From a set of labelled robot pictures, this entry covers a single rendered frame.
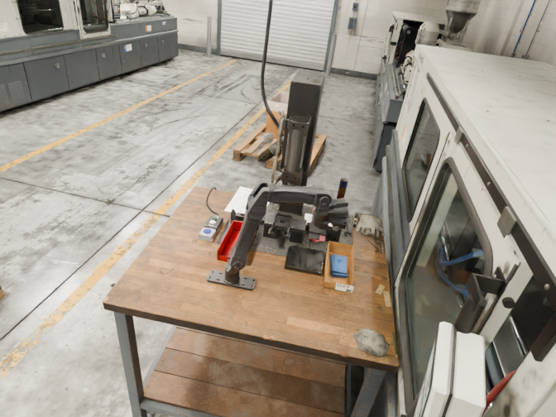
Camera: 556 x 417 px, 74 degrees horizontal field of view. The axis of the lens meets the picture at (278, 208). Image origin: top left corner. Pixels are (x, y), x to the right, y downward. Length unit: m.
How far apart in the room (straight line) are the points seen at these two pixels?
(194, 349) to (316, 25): 9.51
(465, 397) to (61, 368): 2.23
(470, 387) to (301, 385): 1.48
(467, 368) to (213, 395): 1.51
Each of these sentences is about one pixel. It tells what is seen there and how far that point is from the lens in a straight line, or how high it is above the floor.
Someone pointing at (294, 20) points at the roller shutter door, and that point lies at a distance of 10.89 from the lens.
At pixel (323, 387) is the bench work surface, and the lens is 2.17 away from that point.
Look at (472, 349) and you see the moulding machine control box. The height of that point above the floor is 1.46.
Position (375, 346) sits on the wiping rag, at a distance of 1.47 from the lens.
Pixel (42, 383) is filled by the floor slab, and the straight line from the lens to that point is 2.58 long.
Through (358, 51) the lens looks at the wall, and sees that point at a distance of 10.81.
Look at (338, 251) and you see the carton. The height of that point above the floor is 0.92.
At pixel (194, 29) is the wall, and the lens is 11.85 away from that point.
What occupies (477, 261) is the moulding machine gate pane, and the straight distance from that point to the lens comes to 1.03.
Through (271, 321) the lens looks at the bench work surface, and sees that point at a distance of 1.47.
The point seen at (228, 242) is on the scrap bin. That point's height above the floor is 0.91.
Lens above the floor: 2.00
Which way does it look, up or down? 31 degrees down
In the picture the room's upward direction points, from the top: 7 degrees clockwise
